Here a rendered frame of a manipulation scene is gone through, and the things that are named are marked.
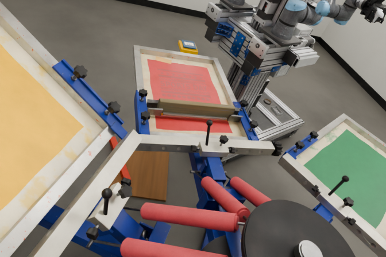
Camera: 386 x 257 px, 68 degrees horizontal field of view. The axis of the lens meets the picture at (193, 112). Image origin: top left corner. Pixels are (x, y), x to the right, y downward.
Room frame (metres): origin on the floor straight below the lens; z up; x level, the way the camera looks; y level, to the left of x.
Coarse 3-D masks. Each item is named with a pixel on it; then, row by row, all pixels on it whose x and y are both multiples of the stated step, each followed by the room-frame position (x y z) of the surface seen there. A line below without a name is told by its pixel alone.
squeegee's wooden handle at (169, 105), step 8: (160, 104) 1.05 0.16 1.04; (168, 104) 1.07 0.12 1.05; (176, 104) 1.08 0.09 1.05; (184, 104) 1.10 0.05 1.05; (192, 104) 1.12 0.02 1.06; (200, 104) 1.14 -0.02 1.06; (208, 104) 1.17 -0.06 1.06; (216, 104) 1.19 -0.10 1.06; (224, 104) 1.22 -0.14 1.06; (176, 112) 1.09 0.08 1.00; (184, 112) 1.11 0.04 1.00; (192, 112) 1.12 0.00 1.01; (200, 112) 1.14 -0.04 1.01; (208, 112) 1.16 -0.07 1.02; (216, 112) 1.18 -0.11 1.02; (224, 112) 1.20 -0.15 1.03; (232, 112) 1.22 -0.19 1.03
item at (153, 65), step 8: (152, 64) 1.49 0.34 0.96; (160, 64) 1.52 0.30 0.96; (168, 64) 1.56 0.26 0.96; (176, 64) 1.59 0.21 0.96; (152, 72) 1.41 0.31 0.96; (152, 80) 1.33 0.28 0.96; (152, 88) 1.26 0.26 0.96; (160, 88) 1.28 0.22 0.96; (160, 96) 1.22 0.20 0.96; (160, 120) 1.04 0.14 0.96; (168, 120) 1.06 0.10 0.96; (176, 120) 1.08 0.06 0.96; (184, 120) 1.10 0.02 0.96; (192, 120) 1.13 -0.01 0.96; (160, 128) 0.98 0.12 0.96; (168, 128) 1.00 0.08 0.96; (176, 128) 1.03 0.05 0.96; (184, 128) 1.05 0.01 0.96; (192, 128) 1.07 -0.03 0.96
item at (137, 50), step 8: (136, 48) 1.54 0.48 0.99; (144, 48) 1.57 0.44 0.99; (152, 48) 1.61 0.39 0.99; (136, 56) 1.45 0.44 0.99; (160, 56) 1.61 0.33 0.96; (168, 56) 1.63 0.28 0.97; (176, 56) 1.65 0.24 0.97; (184, 56) 1.68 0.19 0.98; (192, 56) 1.71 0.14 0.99; (200, 56) 1.75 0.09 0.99; (136, 64) 1.37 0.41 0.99; (216, 64) 1.72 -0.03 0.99; (136, 72) 1.30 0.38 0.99; (216, 72) 1.67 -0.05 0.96; (136, 80) 1.23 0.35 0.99; (224, 80) 1.56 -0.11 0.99; (136, 88) 1.18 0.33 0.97; (224, 88) 1.50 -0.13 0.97; (232, 96) 1.42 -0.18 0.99; (232, 104) 1.36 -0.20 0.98; (240, 128) 1.20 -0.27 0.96; (176, 136) 0.94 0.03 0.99; (184, 136) 0.96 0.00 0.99; (192, 136) 0.98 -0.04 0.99; (200, 136) 1.00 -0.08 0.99; (216, 136) 1.04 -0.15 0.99; (232, 136) 1.09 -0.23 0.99
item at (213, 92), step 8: (184, 64) 1.63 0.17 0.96; (192, 72) 1.57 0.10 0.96; (200, 72) 1.61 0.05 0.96; (208, 72) 1.64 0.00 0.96; (208, 80) 1.55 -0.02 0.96; (208, 88) 1.46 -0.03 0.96; (216, 96) 1.41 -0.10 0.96; (200, 120) 1.15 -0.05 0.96; (216, 120) 1.20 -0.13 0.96; (224, 120) 1.22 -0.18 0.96; (200, 128) 1.09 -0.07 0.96; (216, 128) 1.14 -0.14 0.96; (224, 128) 1.16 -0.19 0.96
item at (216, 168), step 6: (210, 162) 0.82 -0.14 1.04; (216, 162) 0.83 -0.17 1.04; (210, 168) 0.79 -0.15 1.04; (216, 168) 0.80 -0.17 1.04; (222, 168) 0.81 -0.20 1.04; (210, 174) 0.77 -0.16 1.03; (216, 174) 0.77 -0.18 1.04; (222, 174) 0.78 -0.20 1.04; (216, 180) 0.74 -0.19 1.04; (222, 180) 0.75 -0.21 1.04
